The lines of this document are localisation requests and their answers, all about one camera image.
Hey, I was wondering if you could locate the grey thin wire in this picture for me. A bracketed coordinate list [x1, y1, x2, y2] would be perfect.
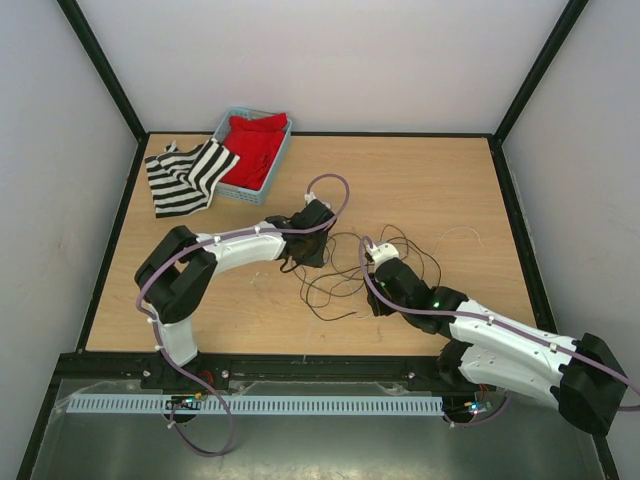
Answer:
[304, 259, 371, 301]

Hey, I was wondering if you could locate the black thin wire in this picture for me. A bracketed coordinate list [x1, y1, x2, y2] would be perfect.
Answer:
[377, 223, 444, 291]

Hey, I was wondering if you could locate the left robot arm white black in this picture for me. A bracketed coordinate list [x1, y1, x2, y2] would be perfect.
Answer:
[134, 199, 336, 390]

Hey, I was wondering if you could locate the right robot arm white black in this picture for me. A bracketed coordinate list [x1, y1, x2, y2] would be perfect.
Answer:
[364, 254, 627, 436]

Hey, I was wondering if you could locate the light blue plastic basket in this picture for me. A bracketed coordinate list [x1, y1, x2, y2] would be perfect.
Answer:
[213, 107, 292, 205]

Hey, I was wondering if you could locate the red cloth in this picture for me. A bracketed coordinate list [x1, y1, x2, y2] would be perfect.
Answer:
[221, 113, 288, 191]

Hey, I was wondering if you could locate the black white striped cloth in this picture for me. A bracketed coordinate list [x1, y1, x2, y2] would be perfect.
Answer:
[144, 137, 240, 218]

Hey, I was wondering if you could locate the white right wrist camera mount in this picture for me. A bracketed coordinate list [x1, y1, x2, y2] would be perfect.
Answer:
[365, 243, 400, 269]

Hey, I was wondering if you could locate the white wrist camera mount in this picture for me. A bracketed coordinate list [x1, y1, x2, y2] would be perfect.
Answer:
[304, 191, 331, 209]
[365, 243, 400, 269]

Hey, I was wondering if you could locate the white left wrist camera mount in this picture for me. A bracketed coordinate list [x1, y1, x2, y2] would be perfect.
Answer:
[304, 191, 331, 209]

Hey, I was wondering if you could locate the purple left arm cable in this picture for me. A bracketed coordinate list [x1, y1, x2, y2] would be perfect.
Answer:
[135, 173, 351, 456]

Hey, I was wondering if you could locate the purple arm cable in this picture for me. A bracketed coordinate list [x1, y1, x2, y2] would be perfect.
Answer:
[359, 235, 640, 429]
[135, 173, 351, 456]

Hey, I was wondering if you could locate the light blue slotted cable duct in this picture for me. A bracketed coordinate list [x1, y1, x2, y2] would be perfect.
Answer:
[64, 394, 442, 416]

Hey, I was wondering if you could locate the black cage frame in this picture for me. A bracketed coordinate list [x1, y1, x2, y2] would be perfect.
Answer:
[17, 0, 588, 479]

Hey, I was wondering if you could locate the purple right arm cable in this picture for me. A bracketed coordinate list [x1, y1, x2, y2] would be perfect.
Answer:
[359, 235, 640, 429]

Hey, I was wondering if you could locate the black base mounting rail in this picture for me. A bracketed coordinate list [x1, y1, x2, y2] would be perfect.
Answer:
[52, 352, 511, 394]

